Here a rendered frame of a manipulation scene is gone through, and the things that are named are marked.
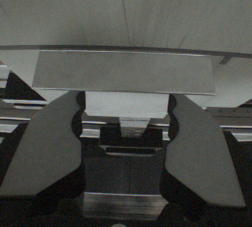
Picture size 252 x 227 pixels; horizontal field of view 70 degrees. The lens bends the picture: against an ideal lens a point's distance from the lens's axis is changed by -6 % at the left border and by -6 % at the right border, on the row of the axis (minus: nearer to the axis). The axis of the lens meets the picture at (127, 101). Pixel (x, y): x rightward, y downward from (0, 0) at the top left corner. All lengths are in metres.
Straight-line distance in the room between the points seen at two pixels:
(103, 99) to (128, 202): 0.09
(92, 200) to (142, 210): 0.05
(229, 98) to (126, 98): 0.08
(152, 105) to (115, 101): 0.03
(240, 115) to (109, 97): 0.39
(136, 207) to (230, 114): 0.35
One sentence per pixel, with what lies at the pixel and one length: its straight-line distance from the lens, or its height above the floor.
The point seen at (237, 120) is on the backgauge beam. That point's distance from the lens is 0.49.
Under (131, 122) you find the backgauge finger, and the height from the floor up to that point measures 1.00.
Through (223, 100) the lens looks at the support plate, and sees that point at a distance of 0.18.
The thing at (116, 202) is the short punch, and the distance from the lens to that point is 0.19.
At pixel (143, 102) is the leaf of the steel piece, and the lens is 0.16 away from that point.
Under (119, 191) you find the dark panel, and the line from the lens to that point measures 0.70.
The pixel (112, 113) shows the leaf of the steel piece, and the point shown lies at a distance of 0.20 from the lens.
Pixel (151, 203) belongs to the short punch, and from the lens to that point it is 0.19.
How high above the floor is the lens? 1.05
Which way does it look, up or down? 18 degrees down
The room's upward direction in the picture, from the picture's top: 178 degrees counter-clockwise
